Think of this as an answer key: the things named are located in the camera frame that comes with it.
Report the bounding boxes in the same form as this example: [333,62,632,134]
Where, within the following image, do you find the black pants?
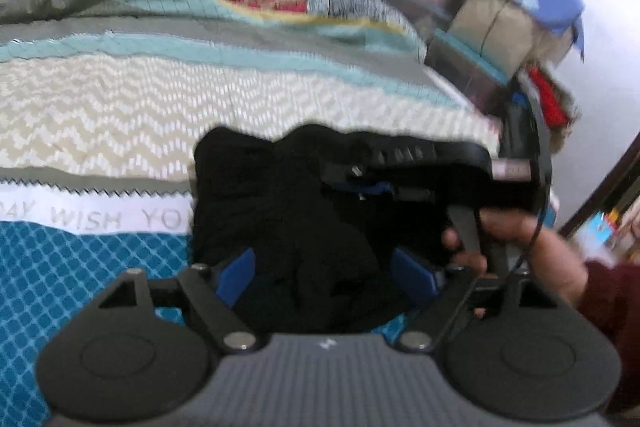
[192,124,421,335]

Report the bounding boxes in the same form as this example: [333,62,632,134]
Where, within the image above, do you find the dark red sleeve forearm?
[577,261,640,413]

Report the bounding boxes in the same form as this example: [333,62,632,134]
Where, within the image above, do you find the person's right hand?
[441,208,591,320]

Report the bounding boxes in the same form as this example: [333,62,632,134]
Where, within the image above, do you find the stacked storage boxes pile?
[386,0,585,152]

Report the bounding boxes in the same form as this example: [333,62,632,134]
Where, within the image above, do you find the striped patterned bedspread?
[1,0,501,426]

